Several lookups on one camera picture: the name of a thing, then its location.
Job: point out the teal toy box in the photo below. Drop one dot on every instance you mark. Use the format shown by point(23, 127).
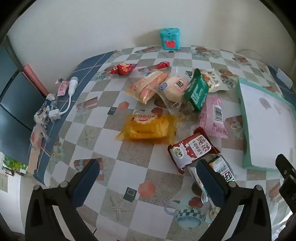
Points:
point(170, 38)

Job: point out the red crinkled snack packet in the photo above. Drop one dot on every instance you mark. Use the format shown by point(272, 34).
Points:
point(123, 69)

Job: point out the red white biscuit packet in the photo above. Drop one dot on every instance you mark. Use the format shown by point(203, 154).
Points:
point(191, 149)

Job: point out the round bun clear packet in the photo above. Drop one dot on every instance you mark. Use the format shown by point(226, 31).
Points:
point(171, 92)

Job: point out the yellow snack packet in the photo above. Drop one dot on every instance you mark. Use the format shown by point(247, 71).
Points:
point(149, 128)

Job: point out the small red candy packet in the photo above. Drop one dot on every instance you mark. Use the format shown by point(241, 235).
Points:
point(162, 65)

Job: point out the pink snack packet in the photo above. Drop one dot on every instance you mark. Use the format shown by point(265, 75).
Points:
point(211, 118)

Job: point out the checkered tablecloth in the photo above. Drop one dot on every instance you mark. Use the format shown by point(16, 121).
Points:
point(139, 194)

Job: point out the green white snack packet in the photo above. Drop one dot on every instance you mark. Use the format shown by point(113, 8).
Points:
point(219, 169)

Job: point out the white cream snack packet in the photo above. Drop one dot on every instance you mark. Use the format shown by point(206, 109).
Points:
point(221, 80)

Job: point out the pink small sachet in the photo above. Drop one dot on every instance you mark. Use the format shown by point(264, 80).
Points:
point(63, 86)

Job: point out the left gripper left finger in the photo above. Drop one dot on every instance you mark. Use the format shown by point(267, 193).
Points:
point(41, 221)

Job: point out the dark green snack packet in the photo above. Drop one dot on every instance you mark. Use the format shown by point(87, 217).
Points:
point(195, 95)

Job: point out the teal shallow tray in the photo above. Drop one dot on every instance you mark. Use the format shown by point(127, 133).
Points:
point(268, 123)

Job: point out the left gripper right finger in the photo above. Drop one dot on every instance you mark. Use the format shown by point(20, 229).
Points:
point(254, 222)

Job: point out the crumpled wrapper pile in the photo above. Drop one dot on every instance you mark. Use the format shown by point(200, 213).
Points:
point(39, 132)

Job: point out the orange striped bread packet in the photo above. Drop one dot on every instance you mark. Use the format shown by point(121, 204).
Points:
point(142, 90)

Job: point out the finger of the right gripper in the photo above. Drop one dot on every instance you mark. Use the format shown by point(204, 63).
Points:
point(288, 188)

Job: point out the reddish brown pipe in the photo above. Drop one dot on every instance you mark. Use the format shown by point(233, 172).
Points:
point(35, 80)

